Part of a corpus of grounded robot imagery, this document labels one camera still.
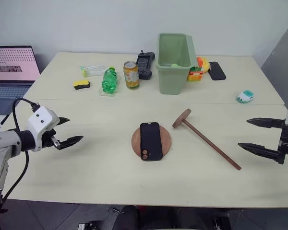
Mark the green plastic bin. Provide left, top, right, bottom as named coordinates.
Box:
left=155, top=33, right=197, bottom=96

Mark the black smartphone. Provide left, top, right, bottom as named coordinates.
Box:
left=207, top=61, right=227, bottom=81

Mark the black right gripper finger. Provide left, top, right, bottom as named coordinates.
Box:
left=246, top=117, right=285, bottom=129
left=238, top=142, right=285, bottom=165

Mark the round wooden disc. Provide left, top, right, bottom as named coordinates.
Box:
left=131, top=126, right=174, bottom=162

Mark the clear plastic bottle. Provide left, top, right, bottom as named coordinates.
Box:
left=80, top=63, right=111, bottom=78

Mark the yellow and black sponge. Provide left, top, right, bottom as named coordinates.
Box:
left=72, top=79, right=92, bottom=91

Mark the dark rounded shape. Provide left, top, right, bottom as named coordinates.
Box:
left=114, top=205, right=139, bottom=230

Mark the grey partition panel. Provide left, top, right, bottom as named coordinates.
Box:
left=260, top=14, right=288, bottom=106

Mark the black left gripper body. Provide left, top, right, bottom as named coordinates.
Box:
left=39, top=128, right=63, bottom=150

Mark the yellow drink can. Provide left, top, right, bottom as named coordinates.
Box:
left=123, top=60, right=141, bottom=91

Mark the grey laptop with pink screen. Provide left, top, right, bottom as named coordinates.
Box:
left=0, top=46, right=42, bottom=116

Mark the colourful toy block stack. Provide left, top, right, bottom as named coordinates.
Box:
left=187, top=57, right=207, bottom=83

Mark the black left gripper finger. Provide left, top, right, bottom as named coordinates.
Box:
left=57, top=116, right=71, bottom=127
left=57, top=135, right=84, bottom=150

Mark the black phone case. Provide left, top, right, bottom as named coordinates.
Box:
left=140, top=122, right=164, bottom=162

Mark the black handheld remote controller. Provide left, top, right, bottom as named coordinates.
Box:
left=136, top=49, right=156, bottom=81

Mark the white and teal small device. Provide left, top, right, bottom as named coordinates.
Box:
left=235, top=89, right=255, bottom=104

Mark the wooden mallet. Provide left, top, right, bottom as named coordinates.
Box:
left=171, top=108, right=242, bottom=171

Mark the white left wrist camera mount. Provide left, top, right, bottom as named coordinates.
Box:
left=26, top=106, right=60, bottom=152

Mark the green plastic bottle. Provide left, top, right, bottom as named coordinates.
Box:
left=101, top=66, right=122, bottom=95

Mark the yellow toy banana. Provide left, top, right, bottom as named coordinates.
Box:
left=201, top=57, right=211, bottom=73

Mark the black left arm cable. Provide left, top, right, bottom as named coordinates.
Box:
left=1, top=97, right=41, bottom=201

